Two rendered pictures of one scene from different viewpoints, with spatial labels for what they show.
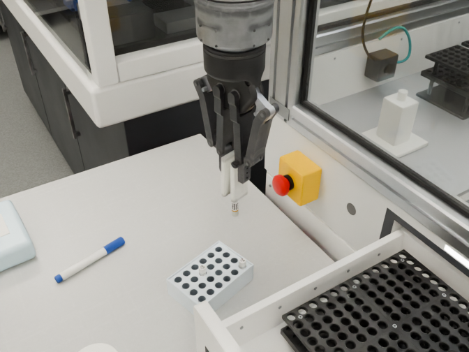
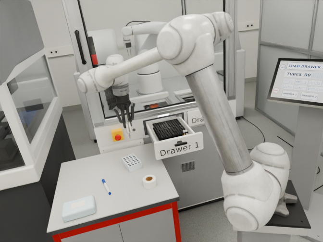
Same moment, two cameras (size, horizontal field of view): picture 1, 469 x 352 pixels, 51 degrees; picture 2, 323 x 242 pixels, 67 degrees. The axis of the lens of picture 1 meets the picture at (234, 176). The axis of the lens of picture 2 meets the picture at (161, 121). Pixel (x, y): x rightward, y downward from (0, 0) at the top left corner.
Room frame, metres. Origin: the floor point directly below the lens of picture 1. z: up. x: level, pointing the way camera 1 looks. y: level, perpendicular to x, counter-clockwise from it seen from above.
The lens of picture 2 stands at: (-0.07, 1.15, 1.60)
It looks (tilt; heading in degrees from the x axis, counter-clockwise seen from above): 24 degrees down; 290
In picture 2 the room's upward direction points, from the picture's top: 7 degrees counter-clockwise
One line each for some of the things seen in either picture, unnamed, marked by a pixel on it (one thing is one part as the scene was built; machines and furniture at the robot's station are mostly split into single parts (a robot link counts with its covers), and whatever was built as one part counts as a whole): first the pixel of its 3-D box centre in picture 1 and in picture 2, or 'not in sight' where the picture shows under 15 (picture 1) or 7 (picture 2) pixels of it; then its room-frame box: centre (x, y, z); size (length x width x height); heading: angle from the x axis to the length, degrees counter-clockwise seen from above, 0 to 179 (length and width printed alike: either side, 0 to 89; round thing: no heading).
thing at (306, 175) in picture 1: (297, 178); (117, 135); (0.71, -0.12, 0.88); 0.07 x 0.05 x 0.07; 32
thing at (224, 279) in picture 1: (211, 279); (131, 162); (0.56, 0.04, 0.78); 0.12 x 0.08 x 0.04; 137
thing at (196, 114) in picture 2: not in sight; (206, 114); (0.17, -0.47, 0.87); 0.29 x 0.02 x 0.11; 32
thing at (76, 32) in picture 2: not in sight; (80, 48); (0.80, -0.06, 1.45); 0.05 x 0.03 x 0.19; 122
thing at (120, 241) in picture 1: (91, 259); (106, 186); (0.61, 0.26, 0.77); 0.14 x 0.02 x 0.02; 135
